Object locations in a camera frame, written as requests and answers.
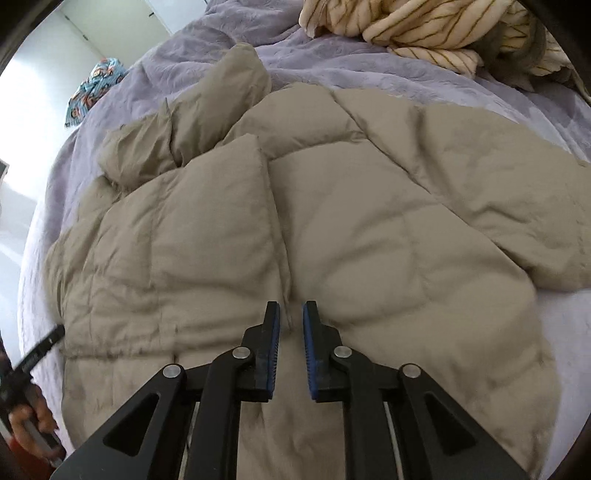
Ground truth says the person's left hand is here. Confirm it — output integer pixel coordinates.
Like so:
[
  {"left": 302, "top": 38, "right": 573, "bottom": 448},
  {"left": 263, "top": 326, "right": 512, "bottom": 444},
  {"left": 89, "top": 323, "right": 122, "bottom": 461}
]
[{"left": 8, "top": 391, "right": 66, "bottom": 462}]

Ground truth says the white wardrobe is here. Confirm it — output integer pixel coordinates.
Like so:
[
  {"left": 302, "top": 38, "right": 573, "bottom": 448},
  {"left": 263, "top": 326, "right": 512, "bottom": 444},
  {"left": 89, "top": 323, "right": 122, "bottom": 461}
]
[{"left": 50, "top": 0, "right": 208, "bottom": 67}]

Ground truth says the blue patterned cloth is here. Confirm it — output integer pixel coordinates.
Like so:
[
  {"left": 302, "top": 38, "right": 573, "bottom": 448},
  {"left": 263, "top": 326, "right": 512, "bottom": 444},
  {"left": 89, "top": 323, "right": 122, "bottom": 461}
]
[{"left": 64, "top": 58, "right": 127, "bottom": 128}]

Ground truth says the lavender plush bed blanket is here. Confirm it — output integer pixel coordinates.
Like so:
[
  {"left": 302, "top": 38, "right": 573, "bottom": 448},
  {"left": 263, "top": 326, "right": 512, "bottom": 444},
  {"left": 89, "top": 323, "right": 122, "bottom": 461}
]
[{"left": 15, "top": 0, "right": 591, "bottom": 480}]

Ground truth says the beige puffer jacket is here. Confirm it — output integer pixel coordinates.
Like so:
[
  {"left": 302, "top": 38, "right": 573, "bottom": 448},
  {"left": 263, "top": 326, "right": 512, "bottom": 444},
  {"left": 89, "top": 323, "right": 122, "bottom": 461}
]
[{"left": 45, "top": 45, "right": 590, "bottom": 479}]

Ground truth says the cream striped fleece blanket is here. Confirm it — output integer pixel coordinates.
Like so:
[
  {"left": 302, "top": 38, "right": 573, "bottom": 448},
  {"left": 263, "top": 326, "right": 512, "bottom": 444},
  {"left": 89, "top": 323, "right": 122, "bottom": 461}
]
[{"left": 298, "top": 0, "right": 590, "bottom": 100}]

